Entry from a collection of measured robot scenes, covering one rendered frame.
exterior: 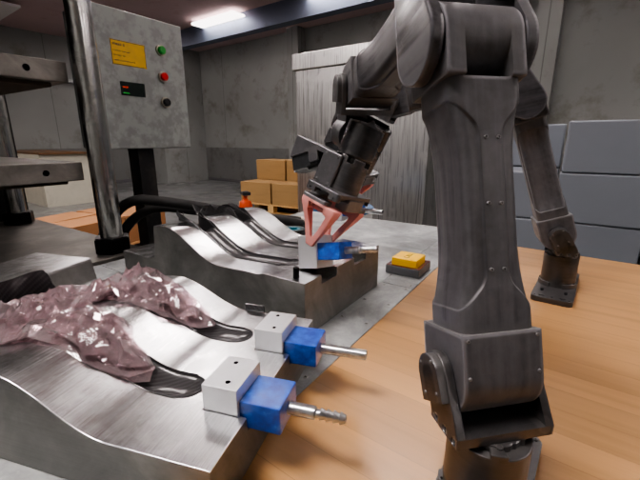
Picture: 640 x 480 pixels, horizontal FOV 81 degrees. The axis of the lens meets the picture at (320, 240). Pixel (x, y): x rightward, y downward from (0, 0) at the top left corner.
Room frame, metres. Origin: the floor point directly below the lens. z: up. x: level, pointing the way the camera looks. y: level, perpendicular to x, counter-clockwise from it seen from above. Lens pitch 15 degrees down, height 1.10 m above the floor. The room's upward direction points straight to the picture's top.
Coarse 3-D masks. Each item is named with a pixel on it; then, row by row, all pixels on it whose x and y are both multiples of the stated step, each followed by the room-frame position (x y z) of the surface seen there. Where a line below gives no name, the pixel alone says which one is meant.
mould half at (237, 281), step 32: (224, 224) 0.78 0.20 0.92; (128, 256) 0.79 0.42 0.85; (160, 256) 0.72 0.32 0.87; (192, 256) 0.66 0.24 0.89; (224, 256) 0.67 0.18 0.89; (288, 256) 0.67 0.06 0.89; (224, 288) 0.62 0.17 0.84; (256, 288) 0.58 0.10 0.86; (288, 288) 0.54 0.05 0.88; (320, 288) 0.56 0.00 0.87; (352, 288) 0.65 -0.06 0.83; (320, 320) 0.56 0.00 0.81
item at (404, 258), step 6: (402, 252) 0.85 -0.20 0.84; (408, 252) 0.85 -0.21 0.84; (396, 258) 0.82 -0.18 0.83; (402, 258) 0.81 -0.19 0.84; (408, 258) 0.81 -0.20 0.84; (414, 258) 0.81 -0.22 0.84; (420, 258) 0.81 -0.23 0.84; (396, 264) 0.81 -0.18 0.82; (402, 264) 0.81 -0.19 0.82; (408, 264) 0.80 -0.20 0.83; (414, 264) 0.79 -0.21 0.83; (420, 264) 0.81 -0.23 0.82
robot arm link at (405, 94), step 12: (528, 72) 0.73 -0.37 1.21; (528, 84) 0.73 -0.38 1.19; (540, 84) 0.72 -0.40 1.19; (408, 96) 0.81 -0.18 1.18; (528, 96) 0.72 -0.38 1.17; (540, 96) 0.72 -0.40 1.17; (396, 108) 0.81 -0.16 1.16; (408, 108) 0.81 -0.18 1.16; (420, 108) 0.81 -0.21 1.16; (516, 108) 0.73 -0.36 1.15; (528, 108) 0.72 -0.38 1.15; (540, 108) 0.72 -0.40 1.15
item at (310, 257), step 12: (300, 240) 0.59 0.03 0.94; (324, 240) 0.60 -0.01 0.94; (300, 252) 0.59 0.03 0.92; (312, 252) 0.57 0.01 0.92; (324, 252) 0.57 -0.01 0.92; (336, 252) 0.55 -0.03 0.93; (348, 252) 0.56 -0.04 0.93; (360, 252) 0.55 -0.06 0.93; (300, 264) 0.58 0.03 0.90; (312, 264) 0.57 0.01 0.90; (324, 264) 0.58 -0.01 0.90
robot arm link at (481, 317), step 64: (448, 64) 0.30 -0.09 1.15; (512, 64) 0.31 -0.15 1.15; (448, 128) 0.30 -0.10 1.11; (512, 128) 0.30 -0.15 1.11; (448, 192) 0.30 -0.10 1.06; (512, 192) 0.29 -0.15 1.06; (448, 256) 0.29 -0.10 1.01; (512, 256) 0.27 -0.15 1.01; (448, 320) 0.27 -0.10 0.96; (512, 320) 0.26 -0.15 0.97; (512, 384) 0.24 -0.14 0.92
